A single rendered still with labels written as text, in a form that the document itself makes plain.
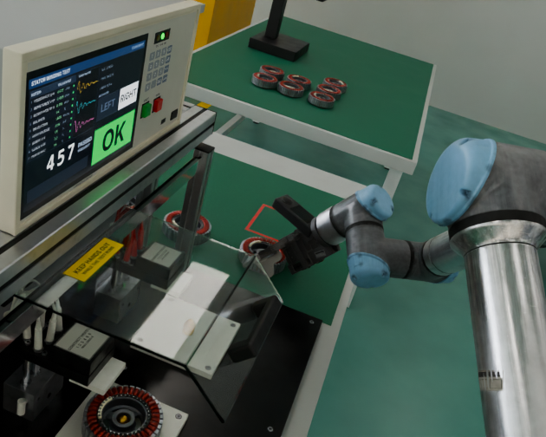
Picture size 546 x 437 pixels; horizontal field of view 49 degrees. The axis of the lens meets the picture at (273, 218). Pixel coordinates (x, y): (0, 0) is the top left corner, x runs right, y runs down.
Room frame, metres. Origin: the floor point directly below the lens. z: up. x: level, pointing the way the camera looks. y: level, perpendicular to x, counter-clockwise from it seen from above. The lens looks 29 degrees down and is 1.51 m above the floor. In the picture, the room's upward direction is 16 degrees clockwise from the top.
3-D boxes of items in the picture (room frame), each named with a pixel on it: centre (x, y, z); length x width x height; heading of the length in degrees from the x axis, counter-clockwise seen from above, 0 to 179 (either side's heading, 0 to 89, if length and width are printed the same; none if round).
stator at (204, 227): (1.18, 0.19, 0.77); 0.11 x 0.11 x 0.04
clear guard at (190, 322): (0.59, 0.13, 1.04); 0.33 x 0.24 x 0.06; 81
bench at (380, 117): (3.08, -0.05, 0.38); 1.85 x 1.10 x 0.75; 171
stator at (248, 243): (1.16, 0.00, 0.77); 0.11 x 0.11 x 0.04
